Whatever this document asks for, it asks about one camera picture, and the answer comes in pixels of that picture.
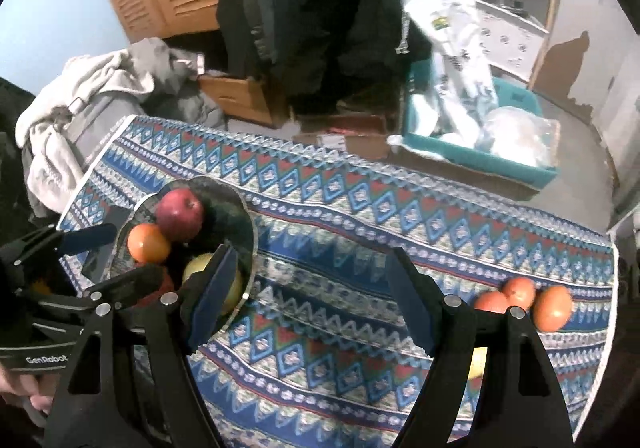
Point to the open cardboard box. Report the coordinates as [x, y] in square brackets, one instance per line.
[360, 143]

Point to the light grey hoodie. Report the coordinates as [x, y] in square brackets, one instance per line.
[155, 53]

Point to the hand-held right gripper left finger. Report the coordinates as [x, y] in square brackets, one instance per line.
[215, 298]

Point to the black hooded jacket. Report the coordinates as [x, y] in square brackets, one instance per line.
[325, 3]

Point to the dark grey jacket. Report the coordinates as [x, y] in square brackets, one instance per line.
[195, 108]

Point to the clear plastic bag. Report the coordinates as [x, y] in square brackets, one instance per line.
[520, 138]

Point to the white printed sack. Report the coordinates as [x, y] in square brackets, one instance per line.
[450, 28]

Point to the white lattice basket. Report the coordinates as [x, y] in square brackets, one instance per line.
[515, 48]

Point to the orange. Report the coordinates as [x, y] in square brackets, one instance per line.
[492, 302]
[147, 243]
[520, 290]
[552, 308]

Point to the dark glass fruit bowl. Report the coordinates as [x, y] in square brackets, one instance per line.
[225, 218]

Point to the teal plastic crate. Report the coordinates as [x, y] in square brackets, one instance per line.
[520, 96]

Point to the wooden drawer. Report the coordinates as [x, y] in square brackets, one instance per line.
[235, 93]

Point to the pale yellow apple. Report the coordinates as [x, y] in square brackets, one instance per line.
[200, 264]

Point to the black coat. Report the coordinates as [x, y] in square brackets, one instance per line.
[230, 3]

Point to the person's left hand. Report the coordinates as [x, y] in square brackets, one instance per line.
[20, 385]

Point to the white fleece blanket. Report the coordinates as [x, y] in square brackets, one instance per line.
[75, 88]

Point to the blue patterned tablecloth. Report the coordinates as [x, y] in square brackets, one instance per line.
[350, 253]

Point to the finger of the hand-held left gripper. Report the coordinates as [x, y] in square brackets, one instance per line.
[125, 283]
[90, 237]

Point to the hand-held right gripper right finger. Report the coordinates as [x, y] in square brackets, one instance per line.
[415, 308]

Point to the flat brown cardboard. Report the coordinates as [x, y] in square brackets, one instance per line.
[475, 178]

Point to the grey printed garment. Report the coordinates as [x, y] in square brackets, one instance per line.
[110, 113]

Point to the black suitcase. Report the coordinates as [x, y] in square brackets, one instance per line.
[15, 178]

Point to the wooden shelf rack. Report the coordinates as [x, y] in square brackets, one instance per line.
[551, 3]

